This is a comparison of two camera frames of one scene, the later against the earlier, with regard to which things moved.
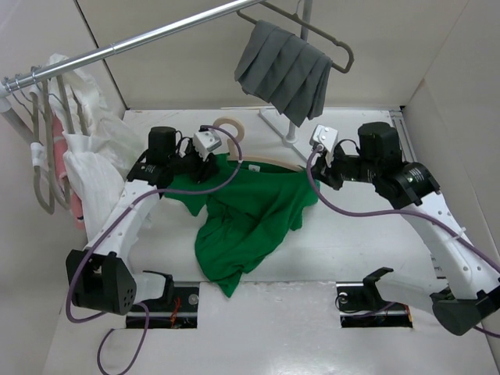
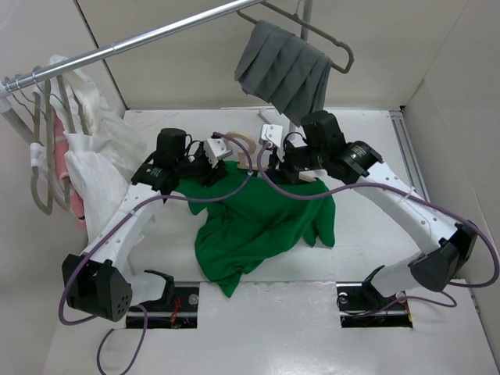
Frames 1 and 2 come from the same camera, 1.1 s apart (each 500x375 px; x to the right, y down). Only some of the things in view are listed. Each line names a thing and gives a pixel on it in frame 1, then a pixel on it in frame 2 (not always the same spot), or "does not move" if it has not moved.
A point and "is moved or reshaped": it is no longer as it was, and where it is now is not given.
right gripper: x=326 y=173 to x=281 y=169
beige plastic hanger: x=231 y=142 is moved or reshaped
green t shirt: x=248 y=208 is moved or reshaped
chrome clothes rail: x=7 y=85 does not move
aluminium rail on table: x=407 y=149 does not move
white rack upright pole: x=12 y=114 does not move
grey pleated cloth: x=283 y=69 does not move
